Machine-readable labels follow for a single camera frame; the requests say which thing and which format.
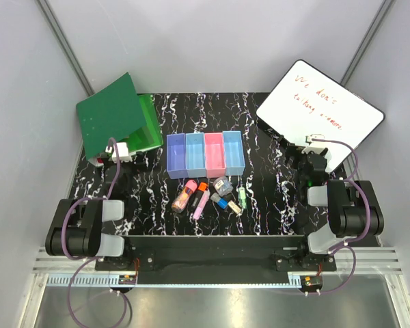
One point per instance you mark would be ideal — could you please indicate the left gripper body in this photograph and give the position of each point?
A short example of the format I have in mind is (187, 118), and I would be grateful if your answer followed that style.
(129, 168)

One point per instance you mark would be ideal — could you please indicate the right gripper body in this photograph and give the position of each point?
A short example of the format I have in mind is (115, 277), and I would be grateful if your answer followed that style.
(300, 160)

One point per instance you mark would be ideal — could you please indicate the pink capped marker bottle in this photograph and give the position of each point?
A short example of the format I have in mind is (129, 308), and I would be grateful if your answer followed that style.
(180, 203)

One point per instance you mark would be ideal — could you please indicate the green stapler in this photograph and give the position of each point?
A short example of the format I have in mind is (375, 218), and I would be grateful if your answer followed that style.
(242, 198)

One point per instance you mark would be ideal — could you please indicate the silver binder clip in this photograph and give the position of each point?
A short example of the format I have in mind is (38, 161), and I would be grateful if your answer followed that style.
(234, 208)

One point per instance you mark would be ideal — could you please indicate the grey glitter jar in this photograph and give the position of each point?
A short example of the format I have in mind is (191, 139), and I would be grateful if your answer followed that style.
(223, 186)

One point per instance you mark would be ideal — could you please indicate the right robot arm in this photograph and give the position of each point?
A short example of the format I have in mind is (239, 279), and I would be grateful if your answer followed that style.
(353, 210)

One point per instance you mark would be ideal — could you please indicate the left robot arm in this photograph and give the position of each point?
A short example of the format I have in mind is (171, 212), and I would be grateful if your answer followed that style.
(76, 228)

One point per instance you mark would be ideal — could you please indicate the purple plastic bin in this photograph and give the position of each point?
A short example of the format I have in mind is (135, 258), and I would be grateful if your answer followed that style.
(176, 156)

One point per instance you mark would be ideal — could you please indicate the green folder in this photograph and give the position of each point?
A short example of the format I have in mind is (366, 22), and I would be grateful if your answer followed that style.
(116, 114)

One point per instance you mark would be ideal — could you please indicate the white whiteboard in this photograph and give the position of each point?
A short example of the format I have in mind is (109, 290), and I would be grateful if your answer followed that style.
(308, 102)

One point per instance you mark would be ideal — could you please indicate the light blue plastic bin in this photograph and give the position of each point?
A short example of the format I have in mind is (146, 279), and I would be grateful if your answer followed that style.
(195, 155)

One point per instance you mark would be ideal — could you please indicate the blue plastic bin right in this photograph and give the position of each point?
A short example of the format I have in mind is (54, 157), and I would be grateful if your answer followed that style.
(234, 153)

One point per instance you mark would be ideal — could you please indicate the orange capped black highlighter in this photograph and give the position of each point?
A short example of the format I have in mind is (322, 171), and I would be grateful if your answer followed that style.
(203, 186)

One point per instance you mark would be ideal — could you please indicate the pink highlighter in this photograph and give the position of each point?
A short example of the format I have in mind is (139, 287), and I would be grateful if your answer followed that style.
(199, 209)

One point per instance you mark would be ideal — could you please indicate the pink plastic bin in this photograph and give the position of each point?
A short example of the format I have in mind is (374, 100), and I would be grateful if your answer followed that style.
(214, 155)

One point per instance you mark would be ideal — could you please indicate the black marble mat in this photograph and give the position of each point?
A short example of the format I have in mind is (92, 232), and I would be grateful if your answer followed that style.
(269, 180)

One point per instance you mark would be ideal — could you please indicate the blue capped small bottle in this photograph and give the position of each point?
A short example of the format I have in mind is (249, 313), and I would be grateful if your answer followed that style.
(216, 198)

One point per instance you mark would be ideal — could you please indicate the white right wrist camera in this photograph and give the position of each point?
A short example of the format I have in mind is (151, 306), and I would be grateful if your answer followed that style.
(315, 144)

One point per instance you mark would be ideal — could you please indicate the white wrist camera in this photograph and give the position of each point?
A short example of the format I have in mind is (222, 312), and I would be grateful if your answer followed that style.
(315, 144)
(119, 154)

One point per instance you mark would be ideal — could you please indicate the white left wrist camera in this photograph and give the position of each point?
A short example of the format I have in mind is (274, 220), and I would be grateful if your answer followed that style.
(119, 154)

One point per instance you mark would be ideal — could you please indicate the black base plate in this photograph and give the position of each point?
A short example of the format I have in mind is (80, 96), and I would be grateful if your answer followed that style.
(184, 261)

